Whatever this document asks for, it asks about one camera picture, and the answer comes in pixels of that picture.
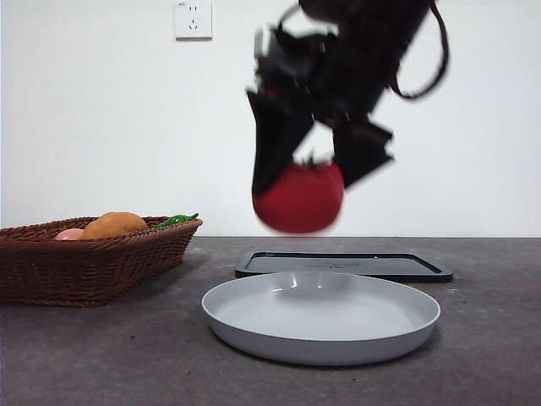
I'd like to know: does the brown wicker basket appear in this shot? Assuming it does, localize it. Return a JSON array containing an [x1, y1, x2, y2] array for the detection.
[[0, 216, 204, 308]]

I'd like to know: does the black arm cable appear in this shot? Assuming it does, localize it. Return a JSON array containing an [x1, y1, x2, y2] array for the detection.
[[387, 0, 450, 101]]

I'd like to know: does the green pepper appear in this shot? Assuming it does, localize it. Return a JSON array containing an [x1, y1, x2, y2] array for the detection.
[[151, 212, 199, 230]]

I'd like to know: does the white wall socket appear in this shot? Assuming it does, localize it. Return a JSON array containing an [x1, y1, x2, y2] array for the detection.
[[175, 0, 214, 42]]

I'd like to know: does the grey round plate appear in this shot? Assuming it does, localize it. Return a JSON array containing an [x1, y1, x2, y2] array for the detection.
[[201, 271, 442, 367]]

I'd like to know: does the red tomato with green stem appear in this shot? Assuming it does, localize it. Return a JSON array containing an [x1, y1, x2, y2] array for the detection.
[[252, 154, 346, 235]]

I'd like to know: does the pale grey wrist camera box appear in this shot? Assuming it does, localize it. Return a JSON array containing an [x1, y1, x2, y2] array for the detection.
[[253, 24, 276, 59]]

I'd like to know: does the orange-brown potato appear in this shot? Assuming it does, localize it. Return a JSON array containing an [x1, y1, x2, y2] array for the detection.
[[80, 211, 150, 240]]

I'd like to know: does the black rectangular tray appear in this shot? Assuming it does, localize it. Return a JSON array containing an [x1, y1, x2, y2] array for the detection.
[[234, 251, 454, 283]]

